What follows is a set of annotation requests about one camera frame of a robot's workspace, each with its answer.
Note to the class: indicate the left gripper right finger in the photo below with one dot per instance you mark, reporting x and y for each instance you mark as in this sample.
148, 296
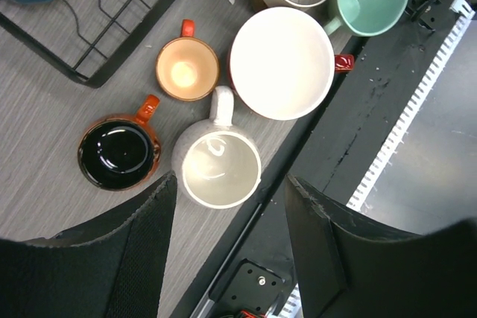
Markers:
350, 265

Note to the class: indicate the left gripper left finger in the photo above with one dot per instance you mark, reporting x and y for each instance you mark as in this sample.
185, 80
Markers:
110, 266

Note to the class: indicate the orange black mug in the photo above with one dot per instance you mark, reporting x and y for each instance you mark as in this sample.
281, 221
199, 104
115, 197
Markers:
120, 151

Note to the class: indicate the white mug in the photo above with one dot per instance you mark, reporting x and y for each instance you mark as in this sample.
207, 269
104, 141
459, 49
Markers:
217, 165

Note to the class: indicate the small orange cup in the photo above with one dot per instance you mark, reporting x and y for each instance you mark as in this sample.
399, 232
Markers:
187, 68

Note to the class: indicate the large white red cup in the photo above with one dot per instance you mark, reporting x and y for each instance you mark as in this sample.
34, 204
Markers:
282, 63

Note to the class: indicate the slotted cable duct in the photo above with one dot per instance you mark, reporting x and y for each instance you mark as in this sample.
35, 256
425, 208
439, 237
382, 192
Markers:
465, 14

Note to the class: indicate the black wire dish rack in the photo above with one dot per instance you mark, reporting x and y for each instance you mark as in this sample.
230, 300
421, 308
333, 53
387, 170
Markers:
86, 40

